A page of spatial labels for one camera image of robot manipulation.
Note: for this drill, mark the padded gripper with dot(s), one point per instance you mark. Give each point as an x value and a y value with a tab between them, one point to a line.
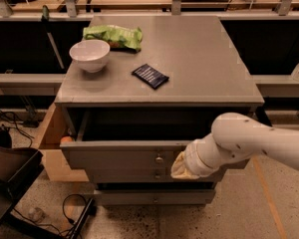
193	160

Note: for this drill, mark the grey top drawer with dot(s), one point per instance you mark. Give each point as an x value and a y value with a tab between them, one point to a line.
136	138

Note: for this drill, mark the grey drawer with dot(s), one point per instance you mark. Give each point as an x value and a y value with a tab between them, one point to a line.
136	138
129	175
151	197

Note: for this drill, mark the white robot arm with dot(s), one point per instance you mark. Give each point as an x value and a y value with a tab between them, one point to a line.
233	138

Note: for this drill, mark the grey bottom drawer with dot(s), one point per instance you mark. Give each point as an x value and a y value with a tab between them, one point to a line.
151	197

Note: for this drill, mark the grey middle drawer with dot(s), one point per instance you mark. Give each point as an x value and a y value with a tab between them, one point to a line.
129	175

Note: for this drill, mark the grey drawer cabinet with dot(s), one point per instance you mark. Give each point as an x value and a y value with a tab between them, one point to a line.
203	67

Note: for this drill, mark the dark blue snack packet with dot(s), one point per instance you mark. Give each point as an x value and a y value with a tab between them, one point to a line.
150	76

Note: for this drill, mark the orange fruit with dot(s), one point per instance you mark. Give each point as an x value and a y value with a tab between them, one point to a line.
66	139

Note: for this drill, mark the wooden box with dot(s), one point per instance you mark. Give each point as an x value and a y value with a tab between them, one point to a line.
48	138

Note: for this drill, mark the green chip bag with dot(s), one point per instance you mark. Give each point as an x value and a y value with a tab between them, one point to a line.
117	37

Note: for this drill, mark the white ceramic bowl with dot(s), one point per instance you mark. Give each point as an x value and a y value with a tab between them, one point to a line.
90	55

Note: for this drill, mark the black tray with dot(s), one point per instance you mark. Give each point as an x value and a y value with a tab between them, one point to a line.
19	167

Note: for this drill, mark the green handled tool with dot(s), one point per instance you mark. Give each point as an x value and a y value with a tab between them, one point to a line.
45	20

